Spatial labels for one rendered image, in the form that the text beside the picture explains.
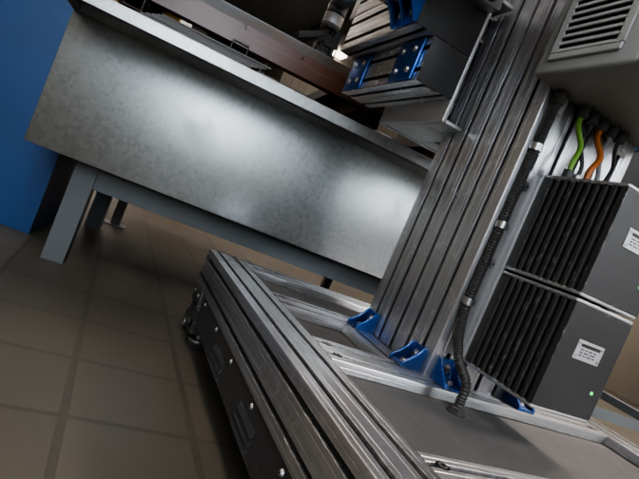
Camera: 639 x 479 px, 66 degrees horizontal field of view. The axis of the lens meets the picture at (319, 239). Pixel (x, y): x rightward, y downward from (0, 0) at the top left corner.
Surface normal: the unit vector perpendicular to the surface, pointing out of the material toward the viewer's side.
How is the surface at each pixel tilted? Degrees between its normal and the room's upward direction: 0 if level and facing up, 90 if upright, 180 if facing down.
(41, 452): 0
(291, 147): 90
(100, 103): 90
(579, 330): 90
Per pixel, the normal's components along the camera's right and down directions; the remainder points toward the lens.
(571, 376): 0.36, 0.20
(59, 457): 0.39, -0.92
